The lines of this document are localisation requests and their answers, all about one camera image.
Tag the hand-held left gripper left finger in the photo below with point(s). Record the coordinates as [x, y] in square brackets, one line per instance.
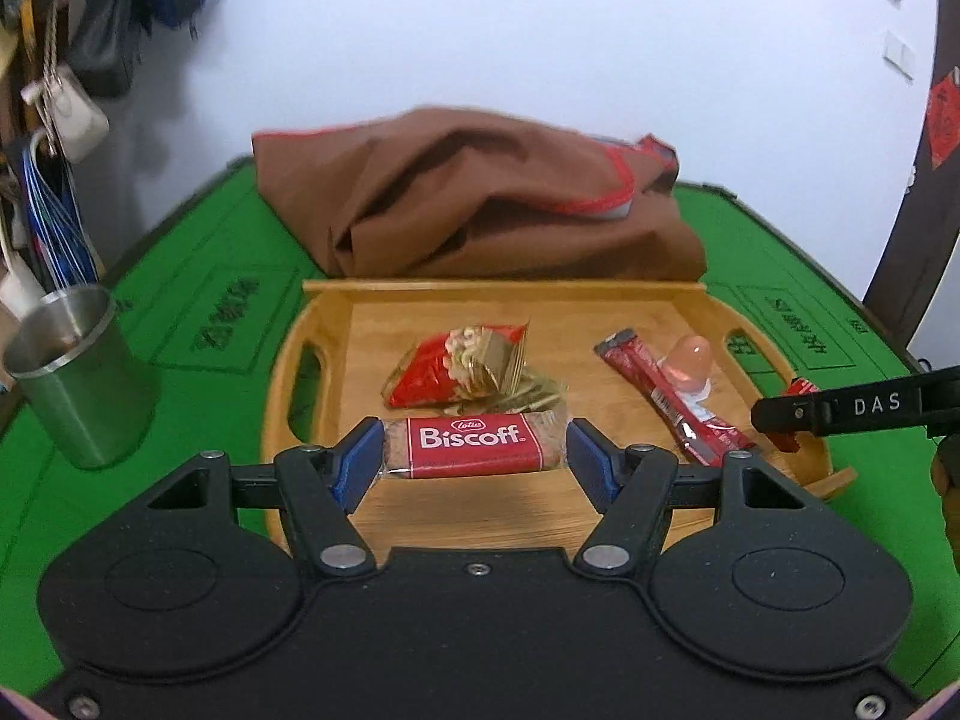
[360, 459]

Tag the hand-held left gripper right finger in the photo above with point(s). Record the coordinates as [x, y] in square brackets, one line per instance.
[592, 465]

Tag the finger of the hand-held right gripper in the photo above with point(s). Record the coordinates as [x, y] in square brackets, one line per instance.
[840, 412]

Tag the small red snack packet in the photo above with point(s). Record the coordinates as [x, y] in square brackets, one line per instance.
[801, 388]

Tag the red mixed nut packet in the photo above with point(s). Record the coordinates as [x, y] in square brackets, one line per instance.
[427, 375]

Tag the red biscuit packet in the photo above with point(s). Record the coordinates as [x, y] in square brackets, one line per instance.
[472, 442]

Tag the bamboo serving tray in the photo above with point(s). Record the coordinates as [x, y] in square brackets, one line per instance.
[360, 330]

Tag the pink jelly cup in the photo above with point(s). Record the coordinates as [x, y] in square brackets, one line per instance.
[686, 360]

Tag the person's right hand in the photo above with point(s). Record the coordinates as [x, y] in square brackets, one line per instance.
[949, 480]

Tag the dark door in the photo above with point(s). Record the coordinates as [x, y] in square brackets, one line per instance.
[915, 255]

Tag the red door decoration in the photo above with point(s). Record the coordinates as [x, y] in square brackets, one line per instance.
[945, 120]

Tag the stainless steel cup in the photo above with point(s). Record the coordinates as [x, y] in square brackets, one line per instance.
[82, 390]

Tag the brown cloth with red trim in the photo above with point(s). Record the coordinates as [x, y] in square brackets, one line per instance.
[480, 195]

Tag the white paper bag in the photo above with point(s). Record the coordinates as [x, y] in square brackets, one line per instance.
[15, 292]

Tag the white small handbag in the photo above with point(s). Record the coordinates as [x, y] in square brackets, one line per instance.
[71, 116]

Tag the black hanging bag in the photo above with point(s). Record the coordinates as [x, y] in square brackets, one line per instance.
[105, 37]

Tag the white wall switch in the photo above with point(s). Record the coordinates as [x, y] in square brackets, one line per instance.
[900, 54]

